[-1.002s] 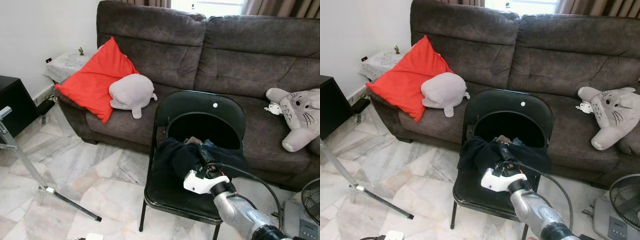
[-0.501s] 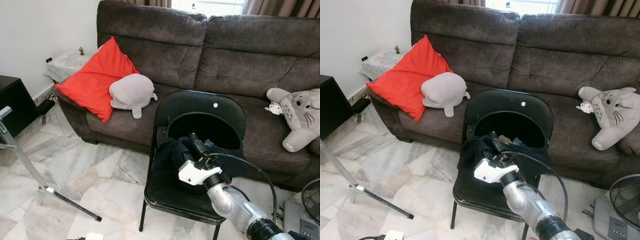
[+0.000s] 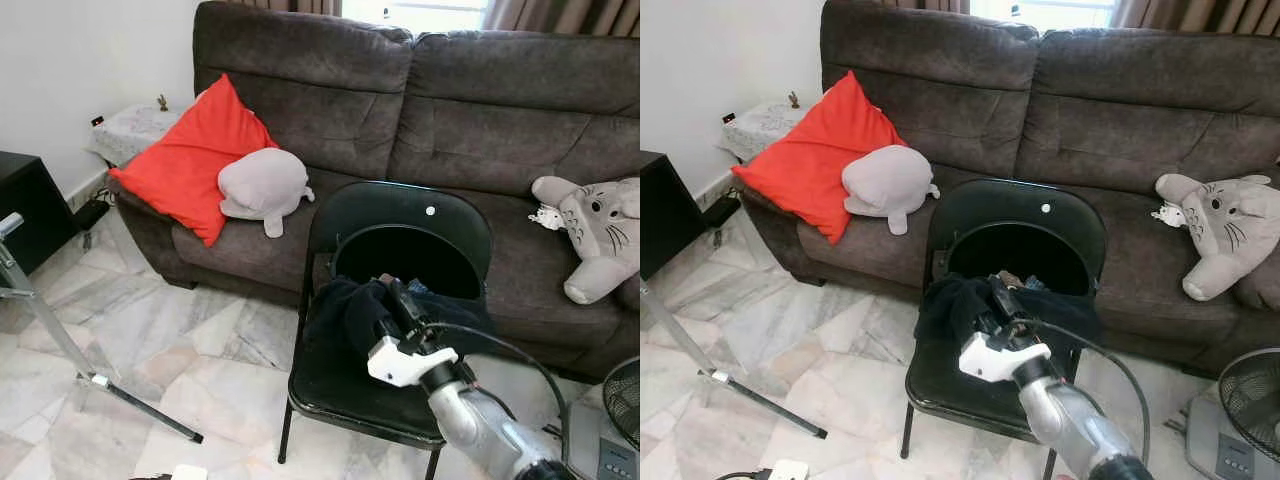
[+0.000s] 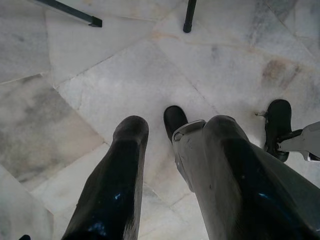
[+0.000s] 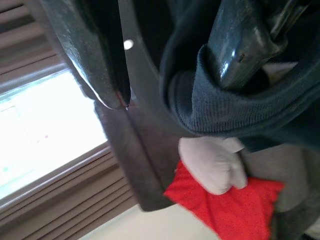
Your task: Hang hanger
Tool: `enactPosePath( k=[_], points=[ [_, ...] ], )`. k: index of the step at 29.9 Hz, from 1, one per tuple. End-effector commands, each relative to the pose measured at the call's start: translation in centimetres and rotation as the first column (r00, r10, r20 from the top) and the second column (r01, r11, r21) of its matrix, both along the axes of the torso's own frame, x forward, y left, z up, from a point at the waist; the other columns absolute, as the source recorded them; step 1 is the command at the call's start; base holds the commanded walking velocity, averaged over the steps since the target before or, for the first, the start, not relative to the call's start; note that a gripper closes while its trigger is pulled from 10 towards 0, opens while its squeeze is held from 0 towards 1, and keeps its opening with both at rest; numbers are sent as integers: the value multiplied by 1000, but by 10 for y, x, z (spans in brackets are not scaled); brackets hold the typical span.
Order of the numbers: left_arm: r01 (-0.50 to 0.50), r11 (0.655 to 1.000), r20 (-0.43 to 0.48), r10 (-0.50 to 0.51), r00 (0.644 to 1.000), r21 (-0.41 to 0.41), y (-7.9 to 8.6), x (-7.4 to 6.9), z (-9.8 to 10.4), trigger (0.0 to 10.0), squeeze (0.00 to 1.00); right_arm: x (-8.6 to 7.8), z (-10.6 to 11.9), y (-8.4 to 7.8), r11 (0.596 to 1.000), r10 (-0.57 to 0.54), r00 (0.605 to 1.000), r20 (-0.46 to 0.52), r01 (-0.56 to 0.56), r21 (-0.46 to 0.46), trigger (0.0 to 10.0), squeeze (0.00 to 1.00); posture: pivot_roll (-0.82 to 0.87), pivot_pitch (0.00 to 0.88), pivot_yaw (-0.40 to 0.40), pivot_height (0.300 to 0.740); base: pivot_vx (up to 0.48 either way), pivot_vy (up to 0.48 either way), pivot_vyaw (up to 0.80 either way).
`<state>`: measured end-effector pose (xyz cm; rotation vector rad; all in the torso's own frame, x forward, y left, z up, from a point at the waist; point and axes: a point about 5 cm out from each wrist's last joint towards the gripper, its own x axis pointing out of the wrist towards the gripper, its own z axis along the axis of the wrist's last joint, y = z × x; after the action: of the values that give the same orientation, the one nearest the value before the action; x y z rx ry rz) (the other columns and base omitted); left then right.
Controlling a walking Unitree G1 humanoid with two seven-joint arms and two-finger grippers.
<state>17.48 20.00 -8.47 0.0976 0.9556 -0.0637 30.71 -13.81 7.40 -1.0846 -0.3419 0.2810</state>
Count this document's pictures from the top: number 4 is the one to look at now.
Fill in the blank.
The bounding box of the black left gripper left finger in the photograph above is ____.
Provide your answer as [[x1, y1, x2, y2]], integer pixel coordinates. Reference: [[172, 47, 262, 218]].
[[61, 115, 150, 240]]

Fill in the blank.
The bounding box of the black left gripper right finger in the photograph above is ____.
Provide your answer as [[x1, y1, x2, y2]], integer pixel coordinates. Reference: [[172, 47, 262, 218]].
[[202, 114, 320, 240]]

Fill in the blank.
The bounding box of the grey robot right leg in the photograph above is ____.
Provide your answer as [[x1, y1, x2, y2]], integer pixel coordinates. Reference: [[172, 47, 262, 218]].
[[274, 122, 320, 163]]

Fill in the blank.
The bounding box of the black robot right foot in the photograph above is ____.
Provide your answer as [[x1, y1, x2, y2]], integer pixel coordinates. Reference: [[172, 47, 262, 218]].
[[264, 99, 293, 163]]

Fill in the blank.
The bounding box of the marble top folding table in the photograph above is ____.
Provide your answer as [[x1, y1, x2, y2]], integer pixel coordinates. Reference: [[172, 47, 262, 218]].
[[27, 0, 197, 34]]

